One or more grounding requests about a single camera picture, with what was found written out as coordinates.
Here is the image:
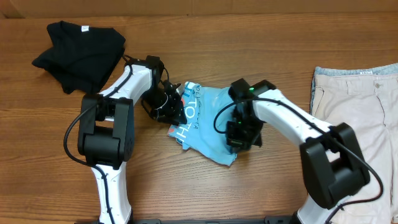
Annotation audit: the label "light blue printed t-shirt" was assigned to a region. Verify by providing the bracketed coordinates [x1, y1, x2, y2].
[168, 82, 237, 166]

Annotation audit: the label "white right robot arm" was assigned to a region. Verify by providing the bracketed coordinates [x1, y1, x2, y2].
[225, 78, 370, 223]

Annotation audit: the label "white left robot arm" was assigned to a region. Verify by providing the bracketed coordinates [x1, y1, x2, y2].
[78, 55, 187, 223]

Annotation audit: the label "black folded t-shirt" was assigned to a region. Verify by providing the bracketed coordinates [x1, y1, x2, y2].
[32, 21, 126, 94]

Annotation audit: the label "beige shorts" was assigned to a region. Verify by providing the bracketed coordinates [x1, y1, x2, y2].
[310, 63, 397, 223]

